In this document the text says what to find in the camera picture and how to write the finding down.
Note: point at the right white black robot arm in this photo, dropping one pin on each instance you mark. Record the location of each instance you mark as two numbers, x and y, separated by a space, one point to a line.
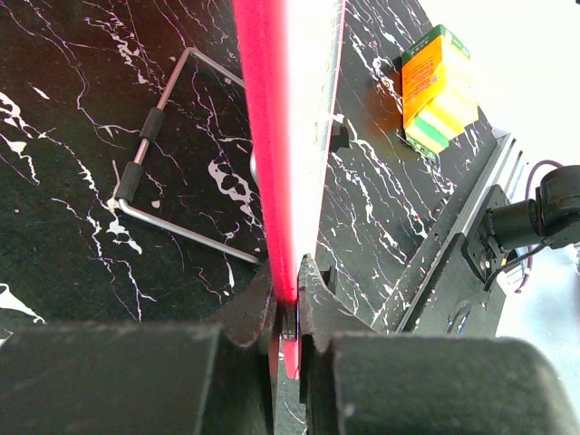
505 234

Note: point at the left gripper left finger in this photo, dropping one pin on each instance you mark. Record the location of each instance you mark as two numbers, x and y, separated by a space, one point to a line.
213 377

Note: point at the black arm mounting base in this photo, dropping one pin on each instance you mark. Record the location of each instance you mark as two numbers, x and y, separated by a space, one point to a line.
442 288

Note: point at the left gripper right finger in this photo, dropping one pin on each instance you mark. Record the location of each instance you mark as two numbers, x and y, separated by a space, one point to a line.
356 381

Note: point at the pink framed whiteboard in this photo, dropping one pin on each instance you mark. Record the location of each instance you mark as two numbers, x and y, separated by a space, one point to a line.
290 57

